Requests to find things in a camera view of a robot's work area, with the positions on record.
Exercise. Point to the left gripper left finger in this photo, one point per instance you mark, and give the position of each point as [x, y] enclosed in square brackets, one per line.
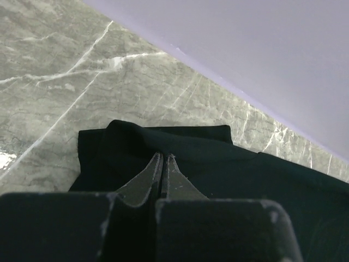
[84, 226]

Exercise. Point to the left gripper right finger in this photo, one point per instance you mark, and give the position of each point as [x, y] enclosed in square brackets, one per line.
[192, 227]

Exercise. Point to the black t shirt blue logo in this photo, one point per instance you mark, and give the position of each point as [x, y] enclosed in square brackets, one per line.
[316, 203]

